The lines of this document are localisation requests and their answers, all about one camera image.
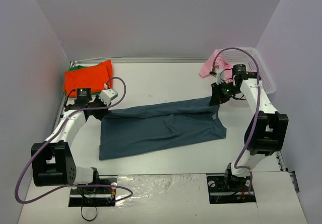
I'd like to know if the green folded t shirt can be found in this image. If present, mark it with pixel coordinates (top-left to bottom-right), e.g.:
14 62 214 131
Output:
69 65 86 71

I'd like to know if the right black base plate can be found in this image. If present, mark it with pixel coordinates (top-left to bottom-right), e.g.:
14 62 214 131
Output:
206 174 256 204

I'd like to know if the pink t shirt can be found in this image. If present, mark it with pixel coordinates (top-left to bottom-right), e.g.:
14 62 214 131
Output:
198 49 233 79

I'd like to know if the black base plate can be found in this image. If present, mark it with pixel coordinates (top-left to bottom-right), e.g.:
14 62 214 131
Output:
206 174 256 204
68 187 116 207

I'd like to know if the orange folded t shirt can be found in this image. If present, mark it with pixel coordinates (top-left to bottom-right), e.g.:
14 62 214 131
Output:
63 60 113 95

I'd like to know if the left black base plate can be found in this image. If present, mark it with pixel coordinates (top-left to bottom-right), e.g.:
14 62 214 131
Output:
68 187 116 207

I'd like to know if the thin black cable loop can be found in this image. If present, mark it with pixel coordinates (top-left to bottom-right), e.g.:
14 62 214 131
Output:
80 205 99 221

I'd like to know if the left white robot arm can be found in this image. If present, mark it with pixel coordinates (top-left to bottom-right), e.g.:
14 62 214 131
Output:
31 88 118 193

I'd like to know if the white plastic basket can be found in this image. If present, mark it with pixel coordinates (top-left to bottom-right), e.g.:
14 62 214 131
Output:
218 46 277 95

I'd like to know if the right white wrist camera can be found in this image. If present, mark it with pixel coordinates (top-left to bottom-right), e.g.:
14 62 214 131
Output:
209 67 233 85

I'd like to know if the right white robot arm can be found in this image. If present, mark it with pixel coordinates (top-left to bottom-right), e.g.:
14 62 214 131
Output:
209 64 289 190

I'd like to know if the blue t shirt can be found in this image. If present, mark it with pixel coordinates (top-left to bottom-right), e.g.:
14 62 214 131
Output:
99 97 226 161

